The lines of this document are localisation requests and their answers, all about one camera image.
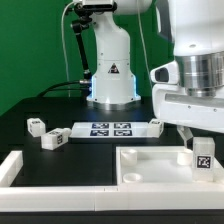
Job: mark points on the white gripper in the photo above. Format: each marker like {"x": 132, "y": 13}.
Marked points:
{"x": 172, "y": 105}

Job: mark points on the white square tabletop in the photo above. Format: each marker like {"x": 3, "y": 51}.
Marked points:
{"x": 158, "y": 164}

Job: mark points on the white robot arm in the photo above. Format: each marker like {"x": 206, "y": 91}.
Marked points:
{"x": 188, "y": 91}

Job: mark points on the white U-shaped obstacle fence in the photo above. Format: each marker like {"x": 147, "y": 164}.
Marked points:
{"x": 121, "y": 196}

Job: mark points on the white marker base plate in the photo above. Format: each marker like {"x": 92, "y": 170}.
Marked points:
{"x": 109, "y": 130}

